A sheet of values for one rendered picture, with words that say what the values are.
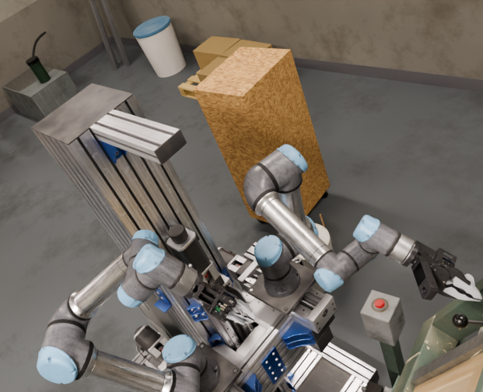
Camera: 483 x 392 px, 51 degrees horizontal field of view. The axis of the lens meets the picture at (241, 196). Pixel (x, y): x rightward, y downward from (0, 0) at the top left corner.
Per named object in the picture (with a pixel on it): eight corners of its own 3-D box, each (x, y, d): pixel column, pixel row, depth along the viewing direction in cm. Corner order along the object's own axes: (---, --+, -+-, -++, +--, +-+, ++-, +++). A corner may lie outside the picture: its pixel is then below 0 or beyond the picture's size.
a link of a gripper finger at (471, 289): (490, 281, 132) (457, 263, 134) (488, 295, 128) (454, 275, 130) (483, 288, 134) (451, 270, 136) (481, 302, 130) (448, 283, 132)
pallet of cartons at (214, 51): (286, 73, 547) (276, 41, 523) (243, 112, 518) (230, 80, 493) (221, 63, 618) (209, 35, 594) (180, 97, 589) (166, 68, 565)
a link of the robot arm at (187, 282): (166, 285, 130) (183, 258, 131) (180, 293, 131) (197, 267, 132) (171, 292, 123) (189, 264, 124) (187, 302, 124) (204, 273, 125)
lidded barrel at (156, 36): (197, 60, 650) (177, 15, 611) (169, 82, 629) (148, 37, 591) (173, 56, 684) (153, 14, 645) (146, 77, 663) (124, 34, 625)
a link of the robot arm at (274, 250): (255, 268, 203) (245, 246, 195) (281, 249, 206) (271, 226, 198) (273, 285, 194) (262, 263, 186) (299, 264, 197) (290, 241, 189)
